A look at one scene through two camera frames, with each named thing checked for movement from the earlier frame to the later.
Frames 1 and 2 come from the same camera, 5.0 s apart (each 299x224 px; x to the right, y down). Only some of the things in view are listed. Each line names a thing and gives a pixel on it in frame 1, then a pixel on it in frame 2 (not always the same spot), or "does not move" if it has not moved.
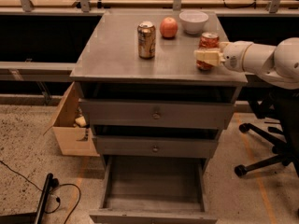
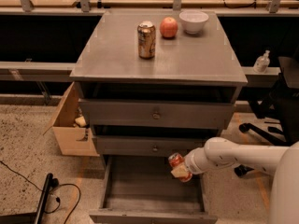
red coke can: (208, 40) → (176, 160)
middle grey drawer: (156, 147) does not move
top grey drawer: (157, 113) does not move
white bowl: (193, 21) does not move
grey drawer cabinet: (142, 94) does not move
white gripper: (234, 57) → (192, 162)
